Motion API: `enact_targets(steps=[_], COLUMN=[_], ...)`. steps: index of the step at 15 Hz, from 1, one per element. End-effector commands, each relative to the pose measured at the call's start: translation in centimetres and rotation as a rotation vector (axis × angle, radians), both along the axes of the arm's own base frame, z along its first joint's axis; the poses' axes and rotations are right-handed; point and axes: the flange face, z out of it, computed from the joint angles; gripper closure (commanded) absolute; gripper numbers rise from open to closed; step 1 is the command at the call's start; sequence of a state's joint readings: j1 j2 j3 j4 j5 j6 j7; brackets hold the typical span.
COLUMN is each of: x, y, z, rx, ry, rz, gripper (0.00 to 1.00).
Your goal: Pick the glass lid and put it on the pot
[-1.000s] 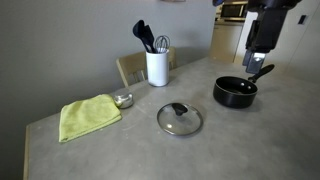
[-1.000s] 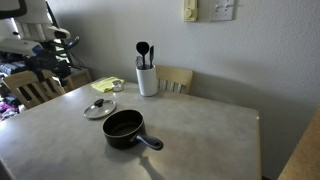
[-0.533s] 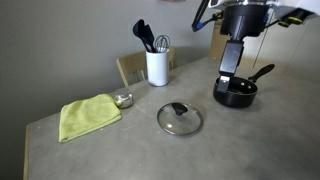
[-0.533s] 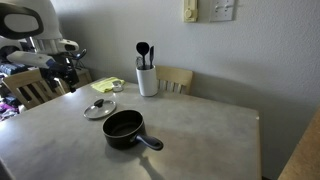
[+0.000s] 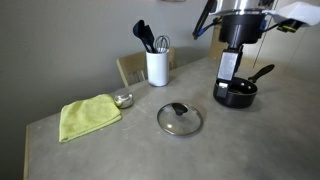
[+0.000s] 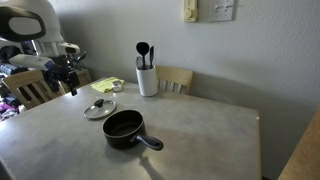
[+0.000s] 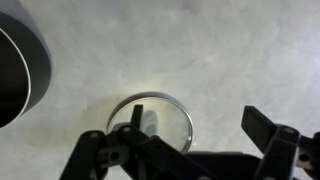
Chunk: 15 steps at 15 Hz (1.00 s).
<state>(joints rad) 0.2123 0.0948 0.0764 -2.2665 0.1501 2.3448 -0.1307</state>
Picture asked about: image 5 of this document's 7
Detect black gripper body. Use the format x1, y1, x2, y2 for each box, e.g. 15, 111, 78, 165
219, 13, 267, 47

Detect glass lid with black knob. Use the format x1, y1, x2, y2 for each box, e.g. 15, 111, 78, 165
156, 101, 205, 137

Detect tan wooden furniture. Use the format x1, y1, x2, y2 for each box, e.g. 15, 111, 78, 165
208, 24, 241, 63

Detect white utensil holder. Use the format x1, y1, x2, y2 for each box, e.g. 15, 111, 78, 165
145, 48, 171, 88

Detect black plastic spatula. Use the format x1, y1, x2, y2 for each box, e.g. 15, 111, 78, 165
143, 24, 158, 54

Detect black kitchen utensils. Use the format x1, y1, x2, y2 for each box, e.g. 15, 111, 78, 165
132, 19, 153, 54

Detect wooden chair with solid backrest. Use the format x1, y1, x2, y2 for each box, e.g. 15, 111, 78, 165
115, 46, 178, 89

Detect small round silver tin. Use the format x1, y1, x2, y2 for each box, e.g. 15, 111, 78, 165
112, 87, 135, 110

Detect yellow-green folded cloth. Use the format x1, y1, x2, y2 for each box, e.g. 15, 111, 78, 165
58, 93, 123, 144

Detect black saucepan with handle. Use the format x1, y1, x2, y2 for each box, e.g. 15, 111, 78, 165
212, 63, 276, 110

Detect black cable with blue plug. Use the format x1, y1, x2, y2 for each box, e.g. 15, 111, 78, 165
192, 0, 223, 41

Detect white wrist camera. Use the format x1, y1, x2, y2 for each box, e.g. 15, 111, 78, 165
265, 1, 320, 27

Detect metal wire whisk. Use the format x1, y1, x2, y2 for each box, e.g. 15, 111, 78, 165
153, 34, 171, 54

